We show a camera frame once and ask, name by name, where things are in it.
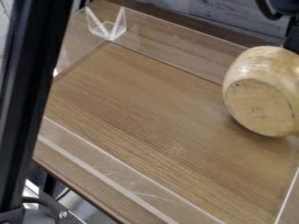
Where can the light wooden bowl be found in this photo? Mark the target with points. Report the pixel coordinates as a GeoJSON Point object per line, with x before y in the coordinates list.
{"type": "Point", "coordinates": [261, 90]}

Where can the black table leg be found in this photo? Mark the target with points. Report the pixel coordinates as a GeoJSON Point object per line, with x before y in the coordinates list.
{"type": "Point", "coordinates": [50, 184]}

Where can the clear acrylic tray wall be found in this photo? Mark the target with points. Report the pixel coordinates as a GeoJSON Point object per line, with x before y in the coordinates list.
{"type": "Point", "coordinates": [117, 178]}

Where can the clear acrylic corner bracket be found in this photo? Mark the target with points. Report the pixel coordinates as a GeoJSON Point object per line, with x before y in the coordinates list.
{"type": "Point", "coordinates": [107, 30]}

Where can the metal base plate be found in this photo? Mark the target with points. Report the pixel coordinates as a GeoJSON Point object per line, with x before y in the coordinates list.
{"type": "Point", "coordinates": [63, 216]}

